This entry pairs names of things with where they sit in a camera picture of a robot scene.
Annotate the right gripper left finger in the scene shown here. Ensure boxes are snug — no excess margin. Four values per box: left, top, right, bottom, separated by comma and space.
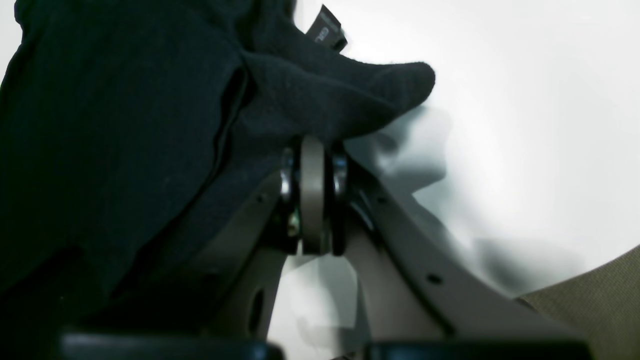
58, 136, 326, 360

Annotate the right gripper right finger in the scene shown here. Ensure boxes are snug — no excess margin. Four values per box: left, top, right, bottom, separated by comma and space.
331, 143, 593, 360

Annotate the black T-shirt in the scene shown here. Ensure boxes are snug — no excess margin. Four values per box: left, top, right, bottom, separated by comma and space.
1, 0, 435, 346

